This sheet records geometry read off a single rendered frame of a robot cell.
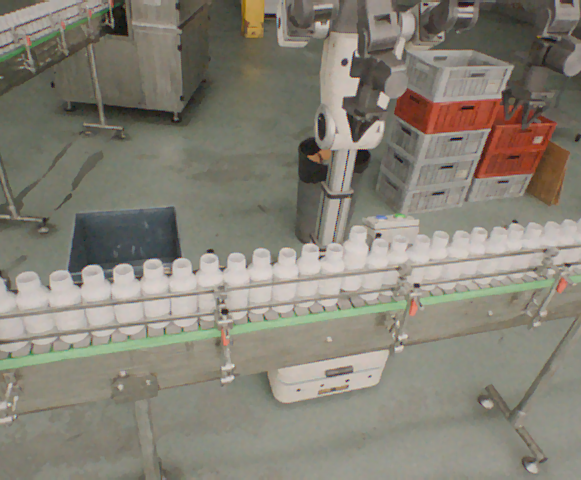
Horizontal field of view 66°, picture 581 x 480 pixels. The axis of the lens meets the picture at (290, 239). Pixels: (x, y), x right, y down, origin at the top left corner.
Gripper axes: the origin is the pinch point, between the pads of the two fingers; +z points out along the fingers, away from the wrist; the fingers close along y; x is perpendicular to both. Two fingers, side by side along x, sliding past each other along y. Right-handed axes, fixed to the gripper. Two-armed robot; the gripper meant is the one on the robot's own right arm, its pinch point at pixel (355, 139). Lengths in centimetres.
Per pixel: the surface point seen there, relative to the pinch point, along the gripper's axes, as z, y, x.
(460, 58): 29, -143, 219
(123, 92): 126, -356, 30
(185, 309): 29, 13, -49
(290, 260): 18.4, 16.9, -26.3
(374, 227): 22.1, 9.9, 5.8
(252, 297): 29.0, 15.0, -33.6
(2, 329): 30, 4, -83
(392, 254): 19.9, 22.7, 0.2
